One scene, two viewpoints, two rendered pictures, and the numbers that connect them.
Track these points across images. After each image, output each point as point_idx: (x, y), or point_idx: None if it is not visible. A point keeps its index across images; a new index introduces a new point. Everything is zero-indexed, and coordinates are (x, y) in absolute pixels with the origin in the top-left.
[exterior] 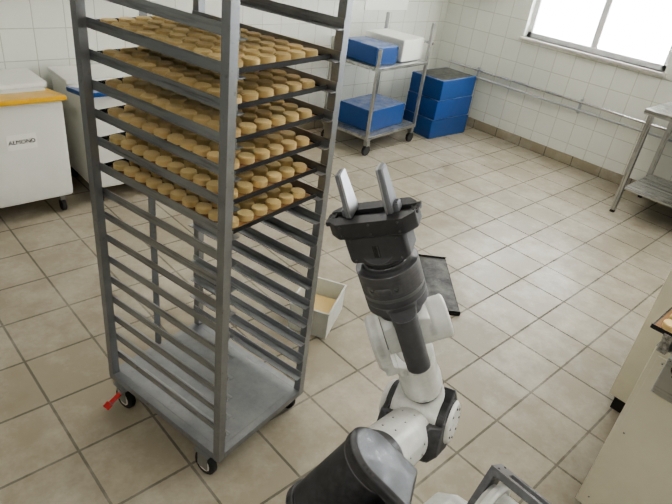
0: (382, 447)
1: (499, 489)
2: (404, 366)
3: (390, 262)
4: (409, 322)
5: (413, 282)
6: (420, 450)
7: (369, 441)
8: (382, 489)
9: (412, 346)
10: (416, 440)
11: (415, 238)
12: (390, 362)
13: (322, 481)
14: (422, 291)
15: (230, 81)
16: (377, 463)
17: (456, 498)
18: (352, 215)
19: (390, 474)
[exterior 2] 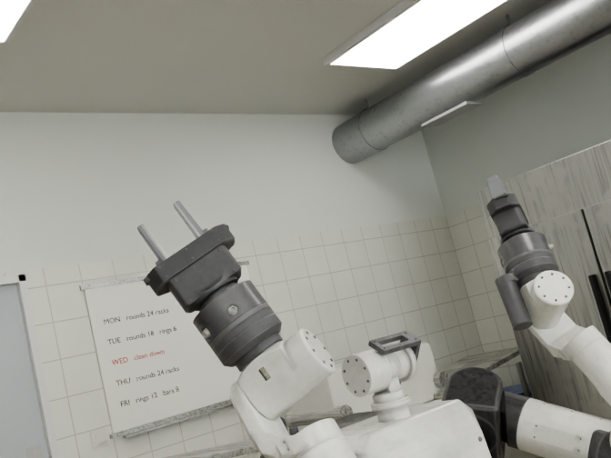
0: (485, 383)
1: (397, 343)
2: (557, 346)
3: (501, 241)
4: (495, 280)
5: (508, 253)
6: (568, 438)
7: (478, 374)
8: (445, 389)
9: (503, 302)
10: (559, 422)
11: (518, 222)
12: (539, 336)
13: None
14: (518, 261)
15: None
16: (462, 381)
17: (455, 400)
18: None
19: (461, 389)
